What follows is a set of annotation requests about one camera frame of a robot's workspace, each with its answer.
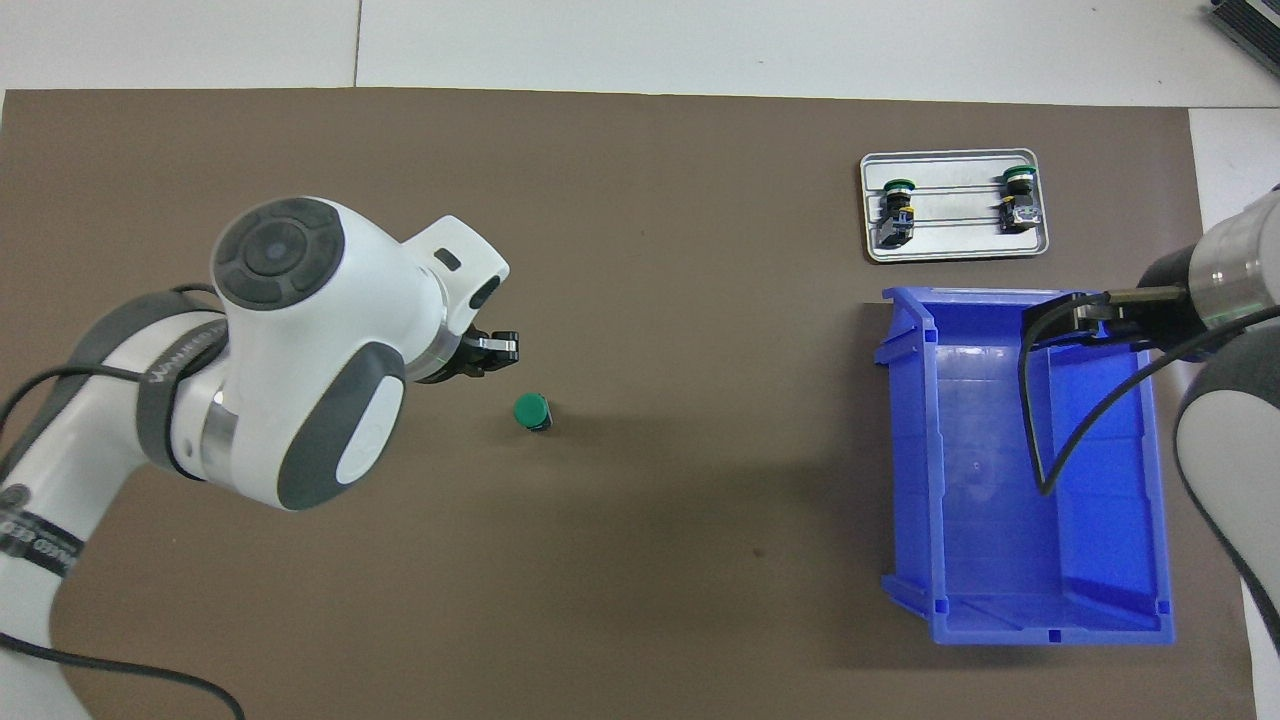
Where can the green push button switch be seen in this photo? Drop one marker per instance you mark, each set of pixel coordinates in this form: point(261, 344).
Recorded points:
point(897, 225)
point(530, 410)
point(1022, 212)

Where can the brown table mat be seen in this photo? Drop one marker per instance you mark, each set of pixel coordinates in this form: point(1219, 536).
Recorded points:
point(700, 250)

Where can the blue plastic storage bin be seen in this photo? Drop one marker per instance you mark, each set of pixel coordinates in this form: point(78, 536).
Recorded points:
point(990, 480)

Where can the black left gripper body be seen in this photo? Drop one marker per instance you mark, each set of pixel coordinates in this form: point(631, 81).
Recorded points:
point(450, 362)

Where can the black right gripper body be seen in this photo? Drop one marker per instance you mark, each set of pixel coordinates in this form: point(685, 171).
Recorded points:
point(1175, 310)

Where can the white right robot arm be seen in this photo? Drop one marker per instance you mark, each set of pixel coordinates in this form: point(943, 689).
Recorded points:
point(1245, 260)

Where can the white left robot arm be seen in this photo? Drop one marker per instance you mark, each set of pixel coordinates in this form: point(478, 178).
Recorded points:
point(300, 330)

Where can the grey metal tray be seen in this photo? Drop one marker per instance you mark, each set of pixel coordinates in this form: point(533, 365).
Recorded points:
point(955, 240)

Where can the grey ribbed device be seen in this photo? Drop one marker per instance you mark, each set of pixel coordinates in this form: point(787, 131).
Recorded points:
point(1250, 20)

